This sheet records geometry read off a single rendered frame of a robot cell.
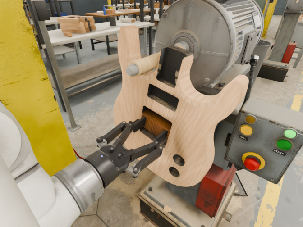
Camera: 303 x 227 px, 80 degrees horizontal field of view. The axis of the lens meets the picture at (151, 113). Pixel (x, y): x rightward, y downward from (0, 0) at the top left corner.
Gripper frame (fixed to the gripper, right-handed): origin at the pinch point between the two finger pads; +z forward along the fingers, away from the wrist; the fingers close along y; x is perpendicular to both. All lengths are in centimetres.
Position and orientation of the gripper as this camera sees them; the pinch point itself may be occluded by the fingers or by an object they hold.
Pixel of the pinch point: (153, 128)
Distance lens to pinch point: 51.2
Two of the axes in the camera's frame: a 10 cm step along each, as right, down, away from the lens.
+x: 1.2, -7.7, -6.3
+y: 7.7, 4.7, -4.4
